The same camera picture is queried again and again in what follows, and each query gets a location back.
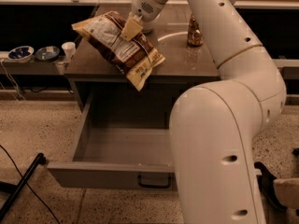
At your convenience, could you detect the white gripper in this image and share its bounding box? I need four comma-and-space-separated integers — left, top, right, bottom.
121, 0, 164, 41

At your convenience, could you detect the grey cabinet counter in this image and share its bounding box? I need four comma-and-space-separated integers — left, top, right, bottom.
66, 3, 220, 107

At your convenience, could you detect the white bowl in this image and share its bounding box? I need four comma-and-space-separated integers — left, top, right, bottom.
142, 21, 153, 34

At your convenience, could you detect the grey side shelf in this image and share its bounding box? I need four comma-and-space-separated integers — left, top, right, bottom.
0, 57, 69, 76

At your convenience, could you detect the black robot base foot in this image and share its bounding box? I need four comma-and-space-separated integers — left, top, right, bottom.
254, 161, 287, 212

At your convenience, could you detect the cream robot base part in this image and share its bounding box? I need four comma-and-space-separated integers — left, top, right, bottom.
274, 178, 299, 209

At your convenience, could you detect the brown chip bag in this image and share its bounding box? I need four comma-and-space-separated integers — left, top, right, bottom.
72, 11, 165, 91

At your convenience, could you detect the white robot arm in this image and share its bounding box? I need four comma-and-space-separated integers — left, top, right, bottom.
132, 0, 286, 224

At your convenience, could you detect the dark blue bowl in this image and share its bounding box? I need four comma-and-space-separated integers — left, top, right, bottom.
35, 46, 60, 62

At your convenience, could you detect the black floor cable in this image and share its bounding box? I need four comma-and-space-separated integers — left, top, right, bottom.
0, 144, 62, 224

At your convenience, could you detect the black tripod leg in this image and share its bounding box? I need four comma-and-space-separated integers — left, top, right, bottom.
0, 153, 46, 222

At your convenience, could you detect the black drawer handle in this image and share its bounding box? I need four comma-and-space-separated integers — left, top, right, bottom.
137, 175, 172, 189

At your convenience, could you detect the white paper cup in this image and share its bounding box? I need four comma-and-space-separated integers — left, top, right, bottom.
62, 42, 76, 60

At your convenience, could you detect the grey open drawer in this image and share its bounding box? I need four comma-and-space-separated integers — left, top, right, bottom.
47, 87, 262, 194

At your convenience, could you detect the blue bowl left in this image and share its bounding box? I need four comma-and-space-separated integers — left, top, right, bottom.
8, 46, 35, 63

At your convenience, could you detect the gold patterned can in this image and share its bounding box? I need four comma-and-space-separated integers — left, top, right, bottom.
187, 15, 203, 47

